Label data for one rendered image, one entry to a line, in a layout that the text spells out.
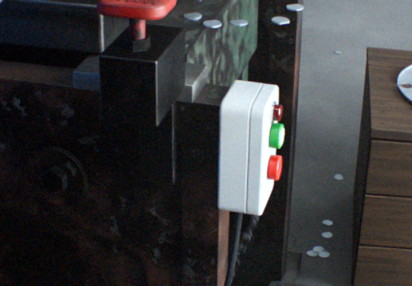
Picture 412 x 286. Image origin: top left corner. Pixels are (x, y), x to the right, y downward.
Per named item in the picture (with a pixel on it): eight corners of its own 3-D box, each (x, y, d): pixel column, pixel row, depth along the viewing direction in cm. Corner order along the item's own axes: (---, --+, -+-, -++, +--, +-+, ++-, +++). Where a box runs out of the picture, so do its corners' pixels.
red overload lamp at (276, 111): (282, 118, 99) (283, 99, 98) (278, 127, 97) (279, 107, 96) (273, 117, 99) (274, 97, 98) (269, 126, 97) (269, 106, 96)
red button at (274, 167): (281, 172, 102) (283, 151, 101) (276, 184, 100) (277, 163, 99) (271, 171, 103) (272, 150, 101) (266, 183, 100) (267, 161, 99)
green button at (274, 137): (283, 141, 100) (284, 119, 99) (278, 153, 98) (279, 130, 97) (273, 140, 101) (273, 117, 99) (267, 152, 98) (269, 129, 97)
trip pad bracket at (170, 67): (185, 180, 102) (186, 17, 93) (159, 225, 94) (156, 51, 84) (135, 172, 103) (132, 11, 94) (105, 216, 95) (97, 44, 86)
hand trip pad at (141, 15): (180, 58, 91) (180, -13, 87) (161, 81, 86) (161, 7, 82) (115, 50, 93) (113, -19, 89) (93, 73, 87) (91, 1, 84)
